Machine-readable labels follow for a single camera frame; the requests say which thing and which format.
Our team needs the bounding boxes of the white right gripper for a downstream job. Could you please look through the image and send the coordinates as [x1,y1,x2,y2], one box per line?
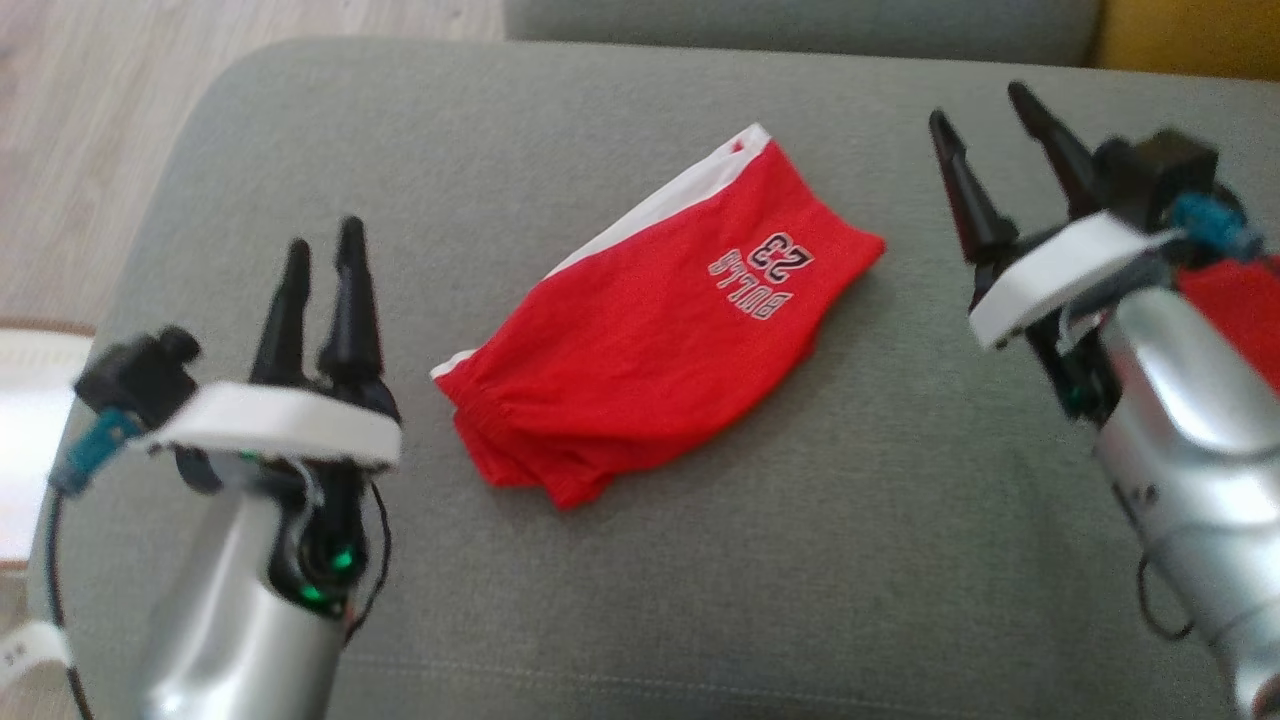
[928,81,1183,423]

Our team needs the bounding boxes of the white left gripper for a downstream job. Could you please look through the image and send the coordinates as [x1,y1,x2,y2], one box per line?
[150,216,403,618]

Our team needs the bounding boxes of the red jersey shirt white sleeves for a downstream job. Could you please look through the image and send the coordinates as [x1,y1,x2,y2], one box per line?
[1175,255,1280,396]

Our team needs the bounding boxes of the red shorts white side stripe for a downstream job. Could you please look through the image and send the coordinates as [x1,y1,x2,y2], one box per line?
[430,123,887,511]

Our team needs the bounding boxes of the yellow sofa back cushion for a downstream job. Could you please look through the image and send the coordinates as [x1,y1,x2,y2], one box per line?
[1090,0,1280,81]

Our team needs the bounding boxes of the grey sofa back cushion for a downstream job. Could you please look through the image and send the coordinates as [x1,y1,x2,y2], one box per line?
[503,0,1101,69]

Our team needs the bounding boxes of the white rug brown border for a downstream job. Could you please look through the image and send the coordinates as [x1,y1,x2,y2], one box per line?
[0,318,98,571]

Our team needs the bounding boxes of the grey fabric sofa seat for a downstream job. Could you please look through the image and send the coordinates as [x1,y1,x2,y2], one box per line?
[25,38,1280,720]

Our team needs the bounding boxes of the black right camera cable blue plug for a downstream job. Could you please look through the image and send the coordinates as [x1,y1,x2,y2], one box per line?
[1168,193,1263,263]

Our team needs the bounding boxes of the black camera cable blue plug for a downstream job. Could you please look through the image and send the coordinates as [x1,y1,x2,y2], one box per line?
[45,408,146,720]
[1168,193,1263,263]

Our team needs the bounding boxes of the thin black left arm wire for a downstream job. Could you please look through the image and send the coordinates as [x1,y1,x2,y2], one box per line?
[340,480,393,646]

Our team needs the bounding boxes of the thin black arm wire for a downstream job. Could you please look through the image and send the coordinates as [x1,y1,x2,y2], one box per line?
[340,480,393,646]
[1136,553,1197,643]

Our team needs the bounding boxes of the black left camera cable blue plug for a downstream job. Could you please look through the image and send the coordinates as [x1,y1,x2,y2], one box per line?
[45,408,146,720]

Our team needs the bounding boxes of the thin black right arm wire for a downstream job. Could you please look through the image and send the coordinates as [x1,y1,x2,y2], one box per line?
[1136,553,1197,643]

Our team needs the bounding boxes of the white cable label tag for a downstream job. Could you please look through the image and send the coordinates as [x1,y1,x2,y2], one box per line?
[0,620,73,691]

